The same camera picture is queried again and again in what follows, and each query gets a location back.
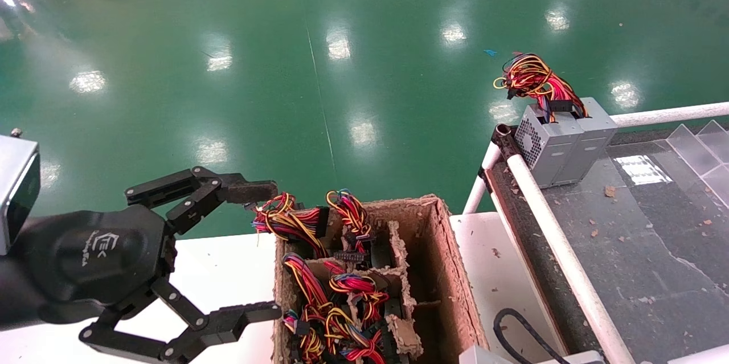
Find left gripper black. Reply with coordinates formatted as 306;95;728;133
11;166;283;364

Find brown pulp cardboard box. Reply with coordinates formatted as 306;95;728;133
271;193;492;364

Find conveyor with white tube rails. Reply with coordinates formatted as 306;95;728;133
462;101;729;364

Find clear acrylic divider tray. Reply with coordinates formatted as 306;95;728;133
666;119;729;208

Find grey power supply coloured cables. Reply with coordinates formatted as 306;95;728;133
281;252;332;319
328;272;403;320
282;310;326;364
251;192;331;257
325;189;375;265
555;96;619;187
493;52;587;189
323;307;399;364

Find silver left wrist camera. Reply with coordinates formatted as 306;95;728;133
0;135;41;255

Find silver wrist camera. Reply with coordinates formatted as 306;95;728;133
459;345;513;364
0;135;41;255

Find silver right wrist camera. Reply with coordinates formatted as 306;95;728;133
459;345;513;364

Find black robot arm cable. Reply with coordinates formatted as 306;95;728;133
492;308;571;364

